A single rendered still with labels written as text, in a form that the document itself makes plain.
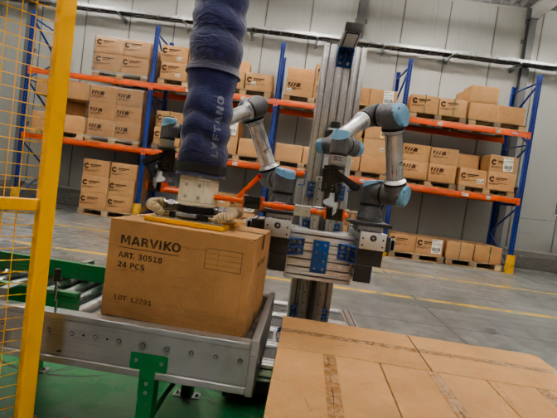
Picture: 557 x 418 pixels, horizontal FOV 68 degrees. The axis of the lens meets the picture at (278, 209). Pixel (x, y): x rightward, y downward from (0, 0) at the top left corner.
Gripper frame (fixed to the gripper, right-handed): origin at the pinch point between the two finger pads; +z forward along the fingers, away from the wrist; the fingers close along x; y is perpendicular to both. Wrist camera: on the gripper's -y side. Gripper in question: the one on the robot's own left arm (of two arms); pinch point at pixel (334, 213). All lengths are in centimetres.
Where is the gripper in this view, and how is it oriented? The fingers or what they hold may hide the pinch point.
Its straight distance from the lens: 176.7
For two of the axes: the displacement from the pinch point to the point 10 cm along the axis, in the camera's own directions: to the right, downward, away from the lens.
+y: -9.8, -1.4, 1.0
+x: -1.1, 0.4, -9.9
